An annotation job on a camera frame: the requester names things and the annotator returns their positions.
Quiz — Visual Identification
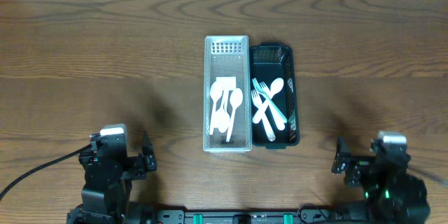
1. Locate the white plastic fork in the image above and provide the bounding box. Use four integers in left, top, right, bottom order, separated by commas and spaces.
260, 78, 286, 131
252, 78, 287, 123

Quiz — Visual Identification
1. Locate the white plastic spoon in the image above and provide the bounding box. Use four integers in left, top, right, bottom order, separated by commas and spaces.
209, 90, 223, 135
217, 87, 230, 133
226, 88, 243, 143
251, 78, 286, 124
209, 81, 223, 135

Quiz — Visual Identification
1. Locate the white plastic fork slanted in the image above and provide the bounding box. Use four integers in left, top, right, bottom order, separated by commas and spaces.
251, 90, 276, 141

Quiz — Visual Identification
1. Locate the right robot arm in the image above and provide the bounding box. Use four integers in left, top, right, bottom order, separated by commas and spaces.
330, 133, 431, 223

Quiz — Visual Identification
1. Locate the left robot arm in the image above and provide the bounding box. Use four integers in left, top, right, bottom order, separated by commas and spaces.
66, 132, 157, 224

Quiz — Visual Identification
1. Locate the black plastic mesh tray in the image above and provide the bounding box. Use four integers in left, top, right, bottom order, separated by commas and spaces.
249, 43, 300, 149

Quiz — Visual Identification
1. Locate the clear plastic mesh tray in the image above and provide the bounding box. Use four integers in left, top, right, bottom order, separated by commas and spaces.
203, 35, 252, 153

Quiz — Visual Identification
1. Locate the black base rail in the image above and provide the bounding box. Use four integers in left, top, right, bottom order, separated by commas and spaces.
66, 202, 418, 224

